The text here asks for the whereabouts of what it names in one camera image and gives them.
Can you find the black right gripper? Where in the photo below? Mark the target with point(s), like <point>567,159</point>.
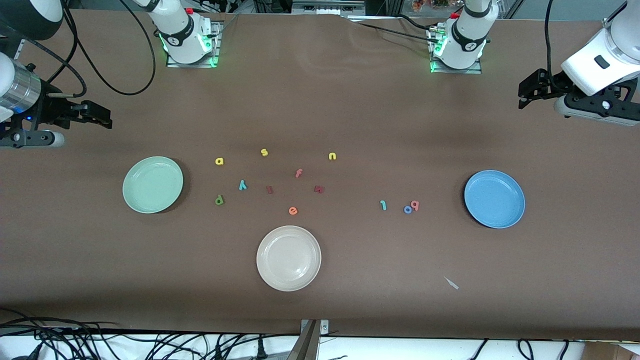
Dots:
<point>51,108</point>

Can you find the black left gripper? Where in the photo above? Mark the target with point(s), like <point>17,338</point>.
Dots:
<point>551,83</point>

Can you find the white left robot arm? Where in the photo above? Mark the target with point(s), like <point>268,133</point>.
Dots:
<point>467,40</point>

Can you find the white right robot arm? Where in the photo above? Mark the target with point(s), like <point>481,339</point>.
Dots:
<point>182,35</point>

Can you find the green plate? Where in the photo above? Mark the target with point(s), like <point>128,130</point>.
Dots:
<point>152,185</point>

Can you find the blue plate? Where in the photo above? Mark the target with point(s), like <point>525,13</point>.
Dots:
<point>494,199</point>

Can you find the white paper scrap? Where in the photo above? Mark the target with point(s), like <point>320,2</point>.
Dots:
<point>452,283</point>

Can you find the beige plate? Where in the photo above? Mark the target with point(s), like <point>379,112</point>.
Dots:
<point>288,258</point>

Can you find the cardboard box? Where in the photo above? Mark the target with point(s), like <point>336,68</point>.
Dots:
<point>612,351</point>

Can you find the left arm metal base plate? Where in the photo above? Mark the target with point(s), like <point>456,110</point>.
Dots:
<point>455,70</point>

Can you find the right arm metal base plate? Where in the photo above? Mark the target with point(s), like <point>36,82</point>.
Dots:
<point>192,62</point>

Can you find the aluminium frame profile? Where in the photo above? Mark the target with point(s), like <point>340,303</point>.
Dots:
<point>327,7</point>

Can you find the metal table bracket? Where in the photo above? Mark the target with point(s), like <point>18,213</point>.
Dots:
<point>307,342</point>

